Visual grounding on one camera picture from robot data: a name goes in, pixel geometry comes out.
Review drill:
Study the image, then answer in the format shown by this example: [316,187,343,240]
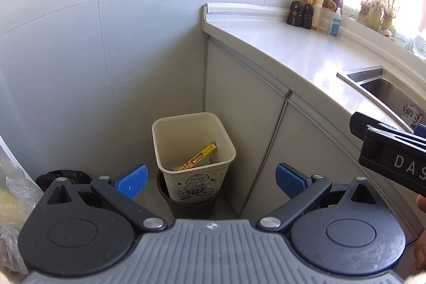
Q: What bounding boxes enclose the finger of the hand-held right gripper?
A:
[349,112,426,149]

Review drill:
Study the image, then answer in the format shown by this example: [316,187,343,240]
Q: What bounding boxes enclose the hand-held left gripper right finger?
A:
[257,163,389,234]

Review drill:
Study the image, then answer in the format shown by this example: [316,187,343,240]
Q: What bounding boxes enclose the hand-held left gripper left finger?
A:
[36,164,168,233]

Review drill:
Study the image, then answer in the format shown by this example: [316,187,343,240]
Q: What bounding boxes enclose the cream printed waste bin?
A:
[152,112,237,203]

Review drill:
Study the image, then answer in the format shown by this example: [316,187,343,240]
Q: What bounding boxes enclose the yellow snack packet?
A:
[178,143,218,172]

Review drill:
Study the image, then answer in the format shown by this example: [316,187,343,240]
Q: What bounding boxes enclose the person's right hand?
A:
[413,195,426,272]

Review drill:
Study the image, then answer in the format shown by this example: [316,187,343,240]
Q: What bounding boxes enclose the stainless steel sink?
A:
[336,66,426,135]

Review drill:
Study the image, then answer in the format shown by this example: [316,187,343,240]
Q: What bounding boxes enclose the black plastic bag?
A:
[35,170,94,193]

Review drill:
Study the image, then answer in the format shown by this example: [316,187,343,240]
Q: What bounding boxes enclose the dark brown woven basket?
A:
[156,170,220,220]

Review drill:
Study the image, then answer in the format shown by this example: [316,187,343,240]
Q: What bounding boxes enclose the small blue spray bottle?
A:
[329,7,343,38]

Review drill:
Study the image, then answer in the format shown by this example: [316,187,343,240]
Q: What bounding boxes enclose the dried potted plants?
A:
[357,0,400,32]

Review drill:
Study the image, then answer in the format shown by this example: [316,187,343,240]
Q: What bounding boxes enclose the dark gold-capped bottle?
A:
[287,0,305,27]
[301,0,316,29]

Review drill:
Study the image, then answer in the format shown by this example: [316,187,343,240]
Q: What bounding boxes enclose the clear plastic bag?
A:
[0,151,38,275]

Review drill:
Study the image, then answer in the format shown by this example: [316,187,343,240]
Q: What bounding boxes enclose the white yellow-capped bottle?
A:
[311,0,325,32]

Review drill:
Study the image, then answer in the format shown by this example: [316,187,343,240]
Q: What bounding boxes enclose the white counter edge strip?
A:
[201,2,291,24]

